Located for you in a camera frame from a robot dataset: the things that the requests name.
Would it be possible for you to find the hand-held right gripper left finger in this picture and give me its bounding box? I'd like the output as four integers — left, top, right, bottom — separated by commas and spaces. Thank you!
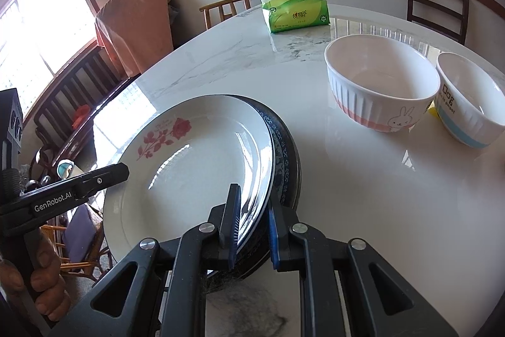
51, 183, 242, 337

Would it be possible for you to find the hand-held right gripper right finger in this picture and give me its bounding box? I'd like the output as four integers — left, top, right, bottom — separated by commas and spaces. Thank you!
268, 203, 460, 337

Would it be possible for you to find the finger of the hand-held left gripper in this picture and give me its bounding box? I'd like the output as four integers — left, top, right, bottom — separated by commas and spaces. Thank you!
75, 162, 130, 200

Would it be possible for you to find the white rose print plate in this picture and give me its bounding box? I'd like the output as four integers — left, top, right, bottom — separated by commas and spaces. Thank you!
103, 95, 274, 274

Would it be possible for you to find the dark blue patterned plate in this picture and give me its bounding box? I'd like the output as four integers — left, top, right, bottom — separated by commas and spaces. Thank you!
205, 95, 302, 280

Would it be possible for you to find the white pink striped bowl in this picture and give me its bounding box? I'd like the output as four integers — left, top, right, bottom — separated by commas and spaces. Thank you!
324, 34, 441, 132

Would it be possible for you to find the white blue striped bowl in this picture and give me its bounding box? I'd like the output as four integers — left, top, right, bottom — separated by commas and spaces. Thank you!
436, 52, 505, 149

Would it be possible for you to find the person's left hand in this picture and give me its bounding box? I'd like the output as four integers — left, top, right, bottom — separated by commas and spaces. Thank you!
0, 230, 72, 322

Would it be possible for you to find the blue seat cushion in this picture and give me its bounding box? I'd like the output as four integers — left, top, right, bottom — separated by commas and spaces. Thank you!
63, 205, 105, 262

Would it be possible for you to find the red cloth item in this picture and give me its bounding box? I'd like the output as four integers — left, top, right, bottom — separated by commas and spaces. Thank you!
73, 105, 92, 123

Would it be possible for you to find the rattan chair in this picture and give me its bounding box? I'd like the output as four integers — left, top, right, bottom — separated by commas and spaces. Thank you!
39, 203, 115, 284

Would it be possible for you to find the dark wooden bench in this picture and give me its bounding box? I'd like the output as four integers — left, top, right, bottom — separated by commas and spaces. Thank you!
33, 45, 139, 152

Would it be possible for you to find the large side window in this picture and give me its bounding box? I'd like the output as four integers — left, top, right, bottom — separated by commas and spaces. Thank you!
0, 0, 99, 120

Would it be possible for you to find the light wooden chair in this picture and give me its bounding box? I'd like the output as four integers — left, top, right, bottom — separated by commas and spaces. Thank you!
199, 0, 253, 30

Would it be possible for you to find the green tissue pack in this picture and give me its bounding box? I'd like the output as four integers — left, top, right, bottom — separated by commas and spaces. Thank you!
257, 0, 331, 34

